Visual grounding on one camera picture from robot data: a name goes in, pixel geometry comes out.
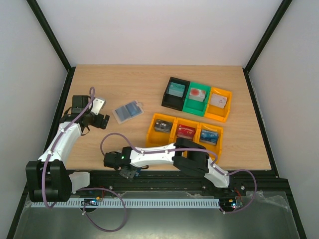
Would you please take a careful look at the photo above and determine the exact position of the red VIP card stack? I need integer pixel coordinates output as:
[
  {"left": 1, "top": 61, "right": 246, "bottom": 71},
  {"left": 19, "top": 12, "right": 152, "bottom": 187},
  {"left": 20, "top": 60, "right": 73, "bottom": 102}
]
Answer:
[{"left": 176, "top": 124, "right": 196, "bottom": 140}]

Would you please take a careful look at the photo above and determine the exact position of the green bin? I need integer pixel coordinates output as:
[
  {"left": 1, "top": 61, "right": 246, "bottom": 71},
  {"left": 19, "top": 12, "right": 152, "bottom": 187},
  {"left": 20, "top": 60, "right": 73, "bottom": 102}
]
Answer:
[{"left": 182, "top": 82, "right": 211, "bottom": 117}]

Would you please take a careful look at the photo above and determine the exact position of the yellow bin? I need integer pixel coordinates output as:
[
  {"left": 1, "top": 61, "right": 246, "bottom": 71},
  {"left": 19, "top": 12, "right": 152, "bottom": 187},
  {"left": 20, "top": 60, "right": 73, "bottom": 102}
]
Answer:
[
  {"left": 146, "top": 113, "right": 177, "bottom": 147},
  {"left": 168, "top": 118, "right": 200, "bottom": 143},
  {"left": 204, "top": 87, "right": 232, "bottom": 122},
  {"left": 197, "top": 123, "right": 224, "bottom": 160}
]

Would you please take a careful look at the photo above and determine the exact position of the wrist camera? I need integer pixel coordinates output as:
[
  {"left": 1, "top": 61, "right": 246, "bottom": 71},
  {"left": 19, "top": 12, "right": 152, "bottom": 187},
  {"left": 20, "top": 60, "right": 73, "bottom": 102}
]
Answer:
[
  {"left": 119, "top": 166, "right": 141, "bottom": 180},
  {"left": 90, "top": 98, "right": 106, "bottom": 115}
]

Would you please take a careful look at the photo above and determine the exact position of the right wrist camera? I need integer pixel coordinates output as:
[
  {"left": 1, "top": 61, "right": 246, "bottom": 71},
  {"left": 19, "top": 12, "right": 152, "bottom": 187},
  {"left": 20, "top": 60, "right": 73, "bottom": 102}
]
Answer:
[{"left": 119, "top": 166, "right": 141, "bottom": 180}]

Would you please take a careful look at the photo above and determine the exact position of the black frame post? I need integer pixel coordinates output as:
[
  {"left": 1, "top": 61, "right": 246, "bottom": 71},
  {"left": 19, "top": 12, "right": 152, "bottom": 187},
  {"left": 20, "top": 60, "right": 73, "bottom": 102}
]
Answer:
[
  {"left": 26, "top": 0, "right": 75, "bottom": 73},
  {"left": 243, "top": 0, "right": 294, "bottom": 73}
]

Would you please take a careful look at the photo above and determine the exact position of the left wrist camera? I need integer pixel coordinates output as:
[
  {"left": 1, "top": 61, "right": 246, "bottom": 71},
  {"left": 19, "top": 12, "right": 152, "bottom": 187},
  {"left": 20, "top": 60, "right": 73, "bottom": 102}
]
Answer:
[{"left": 90, "top": 98, "right": 106, "bottom": 115}]

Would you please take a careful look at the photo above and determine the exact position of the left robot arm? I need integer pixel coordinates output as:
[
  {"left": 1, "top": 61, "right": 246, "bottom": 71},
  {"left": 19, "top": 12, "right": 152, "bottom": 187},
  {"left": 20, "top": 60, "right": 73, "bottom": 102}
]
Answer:
[{"left": 25, "top": 95, "right": 109, "bottom": 204}]

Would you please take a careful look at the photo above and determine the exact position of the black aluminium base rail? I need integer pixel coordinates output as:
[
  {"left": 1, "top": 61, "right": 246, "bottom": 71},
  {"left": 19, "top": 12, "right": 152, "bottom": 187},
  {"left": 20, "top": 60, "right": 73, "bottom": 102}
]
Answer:
[{"left": 69, "top": 170, "right": 292, "bottom": 197}]

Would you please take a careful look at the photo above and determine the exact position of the yellow bin lower left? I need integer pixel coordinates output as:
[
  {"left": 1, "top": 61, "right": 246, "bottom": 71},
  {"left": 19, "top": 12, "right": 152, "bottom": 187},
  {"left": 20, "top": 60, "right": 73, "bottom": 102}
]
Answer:
[{"left": 146, "top": 113, "right": 177, "bottom": 147}]

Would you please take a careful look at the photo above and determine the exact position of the yellow bin lower middle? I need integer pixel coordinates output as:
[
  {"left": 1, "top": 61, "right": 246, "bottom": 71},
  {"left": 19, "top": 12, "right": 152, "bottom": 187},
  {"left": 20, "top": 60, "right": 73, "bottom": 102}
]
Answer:
[{"left": 168, "top": 118, "right": 200, "bottom": 143}]

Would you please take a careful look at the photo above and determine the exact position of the white slotted cable duct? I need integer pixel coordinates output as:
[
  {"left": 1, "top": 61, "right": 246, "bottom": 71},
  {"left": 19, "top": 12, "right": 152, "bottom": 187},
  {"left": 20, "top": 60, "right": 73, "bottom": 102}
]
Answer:
[{"left": 29, "top": 198, "right": 220, "bottom": 209}]

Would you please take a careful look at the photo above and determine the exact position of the black VIP card stack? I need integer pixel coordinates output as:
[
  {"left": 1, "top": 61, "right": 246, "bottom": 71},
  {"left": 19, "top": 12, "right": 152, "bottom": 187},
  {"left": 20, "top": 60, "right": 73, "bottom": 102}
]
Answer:
[{"left": 154, "top": 119, "right": 173, "bottom": 133}]

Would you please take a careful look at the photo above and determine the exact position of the blue VIP card stack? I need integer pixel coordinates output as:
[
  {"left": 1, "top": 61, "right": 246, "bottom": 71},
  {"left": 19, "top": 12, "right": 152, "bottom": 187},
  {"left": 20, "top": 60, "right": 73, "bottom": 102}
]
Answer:
[{"left": 199, "top": 129, "right": 219, "bottom": 145}]

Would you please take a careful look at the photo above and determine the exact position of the yellow bin upper right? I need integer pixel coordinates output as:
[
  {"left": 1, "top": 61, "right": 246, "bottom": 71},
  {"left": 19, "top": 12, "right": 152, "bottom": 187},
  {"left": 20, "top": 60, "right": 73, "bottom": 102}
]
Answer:
[{"left": 204, "top": 87, "right": 232, "bottom": 122}]

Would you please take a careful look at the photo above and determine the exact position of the black frame post left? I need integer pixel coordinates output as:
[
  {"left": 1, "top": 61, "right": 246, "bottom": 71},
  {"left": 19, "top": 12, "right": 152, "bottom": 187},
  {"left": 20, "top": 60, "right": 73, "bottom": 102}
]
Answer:
[{"left": 26, "top": 0, "right": 75, "bottom": 73}]

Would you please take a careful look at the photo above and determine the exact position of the red white card stack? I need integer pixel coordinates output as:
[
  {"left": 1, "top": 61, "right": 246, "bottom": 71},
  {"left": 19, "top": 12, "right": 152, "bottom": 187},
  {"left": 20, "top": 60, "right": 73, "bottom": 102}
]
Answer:
[{"left": 188, "top": 88, "right": 206, "bottom": 102}]

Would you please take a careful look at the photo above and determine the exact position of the yellow bin lower right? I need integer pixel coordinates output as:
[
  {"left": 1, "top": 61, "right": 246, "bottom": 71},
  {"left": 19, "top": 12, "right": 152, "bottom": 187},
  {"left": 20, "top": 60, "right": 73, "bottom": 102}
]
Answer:
[{"left": 197, "top": 123, "right": 224, "bottom": 160}]

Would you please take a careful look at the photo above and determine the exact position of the black frame post right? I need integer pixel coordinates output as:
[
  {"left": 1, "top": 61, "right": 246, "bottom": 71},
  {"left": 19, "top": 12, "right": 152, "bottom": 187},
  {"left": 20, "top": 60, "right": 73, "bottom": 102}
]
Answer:
[{"left": 243, "top": 0, "right": 294, "bottom": 73}]

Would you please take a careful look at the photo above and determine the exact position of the teal card stack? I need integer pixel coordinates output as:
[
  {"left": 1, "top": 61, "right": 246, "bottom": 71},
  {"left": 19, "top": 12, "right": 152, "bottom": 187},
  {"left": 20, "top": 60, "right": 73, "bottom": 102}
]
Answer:
[{"left": 168, "top": 82, "right": 186, "bottom": 98}]

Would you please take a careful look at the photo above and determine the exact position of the black bin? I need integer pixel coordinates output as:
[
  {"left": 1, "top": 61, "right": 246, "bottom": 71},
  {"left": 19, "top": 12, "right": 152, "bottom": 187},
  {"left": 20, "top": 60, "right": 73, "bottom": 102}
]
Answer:
[{"left": 161, "top": 77, "right": 190, "bottom": 111}]

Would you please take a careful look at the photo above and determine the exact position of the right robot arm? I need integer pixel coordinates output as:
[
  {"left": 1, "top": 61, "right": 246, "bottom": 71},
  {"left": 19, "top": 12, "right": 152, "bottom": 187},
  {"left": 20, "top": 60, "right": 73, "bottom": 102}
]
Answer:
[{"left": 103, "top": 138, "right": 235, "bottom": 195}]

